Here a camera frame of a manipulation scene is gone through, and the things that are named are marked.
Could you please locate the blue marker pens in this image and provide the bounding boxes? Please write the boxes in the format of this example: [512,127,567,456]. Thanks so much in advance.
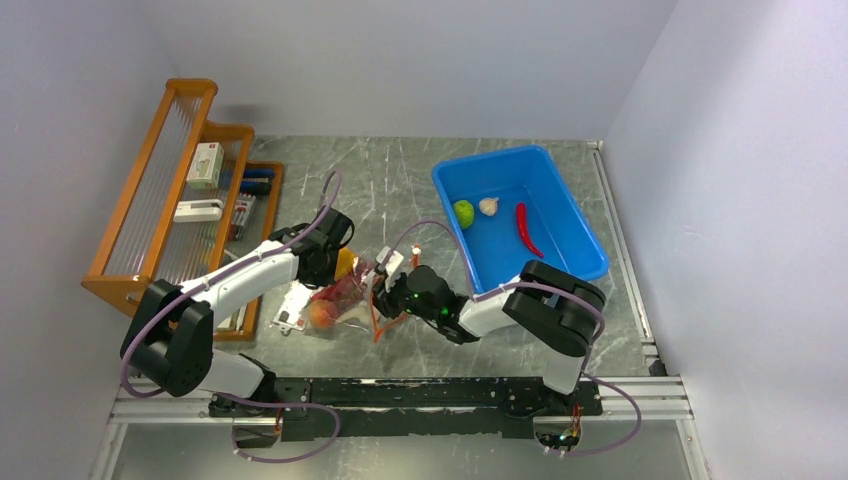
[238,168,276,197]

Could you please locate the white box with red label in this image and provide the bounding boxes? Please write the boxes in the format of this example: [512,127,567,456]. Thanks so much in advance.
[186,142,224,190]

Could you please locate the orange wooden rack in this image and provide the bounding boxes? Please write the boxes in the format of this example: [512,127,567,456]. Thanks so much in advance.
[81,78,285,316]

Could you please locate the red fake chili pepper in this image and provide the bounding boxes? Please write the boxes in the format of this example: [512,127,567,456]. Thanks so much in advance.
[515,202,544,258]

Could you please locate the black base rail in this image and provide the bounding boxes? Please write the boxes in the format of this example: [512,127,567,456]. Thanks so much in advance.
[208,377,603,442]

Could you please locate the clear zip top bag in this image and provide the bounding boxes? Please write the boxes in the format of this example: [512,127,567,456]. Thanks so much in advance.
[298,245,421,342]

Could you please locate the fake garlic bulb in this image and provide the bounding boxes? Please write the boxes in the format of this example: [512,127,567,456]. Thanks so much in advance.
[478,197,499,217]

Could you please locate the blue plastic bin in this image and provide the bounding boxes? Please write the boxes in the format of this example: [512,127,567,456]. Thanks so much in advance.
[431,145,609,293]

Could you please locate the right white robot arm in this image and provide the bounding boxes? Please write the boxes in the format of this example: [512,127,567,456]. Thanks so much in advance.
[365,260,606,414]

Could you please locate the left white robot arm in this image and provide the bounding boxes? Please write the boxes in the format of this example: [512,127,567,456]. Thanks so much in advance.
[120,206,355,416]

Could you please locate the fake peach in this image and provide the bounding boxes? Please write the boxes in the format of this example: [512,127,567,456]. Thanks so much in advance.
[306,299,339,330]

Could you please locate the green fake fruit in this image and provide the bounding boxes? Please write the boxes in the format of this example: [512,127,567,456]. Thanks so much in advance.
[452,200,475,230]

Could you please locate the yellow fake bell pepper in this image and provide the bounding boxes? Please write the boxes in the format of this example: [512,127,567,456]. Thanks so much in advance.
[334,247,357,281]

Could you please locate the white flat device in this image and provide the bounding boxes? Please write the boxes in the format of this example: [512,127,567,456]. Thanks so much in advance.
[173,199,224,223]

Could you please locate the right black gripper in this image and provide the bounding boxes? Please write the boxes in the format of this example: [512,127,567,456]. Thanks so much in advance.
[364,269,440,323]

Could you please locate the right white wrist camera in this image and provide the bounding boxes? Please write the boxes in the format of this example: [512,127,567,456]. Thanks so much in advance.
[375,246,405,291]

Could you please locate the red fake grape bunch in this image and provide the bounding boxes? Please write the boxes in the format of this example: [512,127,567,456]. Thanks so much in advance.
[323,274,365,315]

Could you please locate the white blister pack card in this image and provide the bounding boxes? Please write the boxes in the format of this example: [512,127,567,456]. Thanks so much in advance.
[271,282,313,336]

